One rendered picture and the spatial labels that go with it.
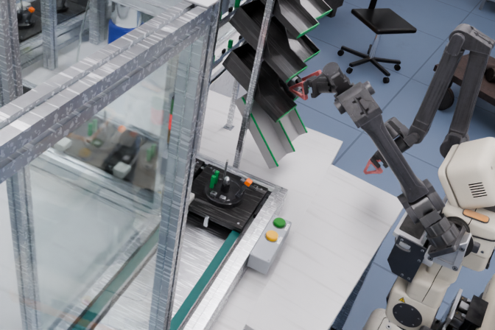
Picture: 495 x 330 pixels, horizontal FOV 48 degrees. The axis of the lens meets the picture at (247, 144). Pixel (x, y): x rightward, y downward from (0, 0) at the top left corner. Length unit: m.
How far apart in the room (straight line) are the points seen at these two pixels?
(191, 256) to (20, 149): 1.37
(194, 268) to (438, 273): 0.81
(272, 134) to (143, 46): 1.59
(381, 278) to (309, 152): 1.07
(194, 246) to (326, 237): 0.50
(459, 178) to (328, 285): 0.54
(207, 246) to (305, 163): 0.69
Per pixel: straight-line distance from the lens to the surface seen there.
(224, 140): 2.33
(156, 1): 0.64
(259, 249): 1.76
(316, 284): 1.86
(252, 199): 1.90
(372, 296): 3.09
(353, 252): 2.01
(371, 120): 1.46
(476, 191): 1.72
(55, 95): 0.44
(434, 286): 1.98
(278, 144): 2.09
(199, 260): 1.75
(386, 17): 5.12
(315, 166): 2.31
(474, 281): 3.48
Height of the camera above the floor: 2.23
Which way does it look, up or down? 36 degrees down
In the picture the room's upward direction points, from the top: 12 degrees clockwise
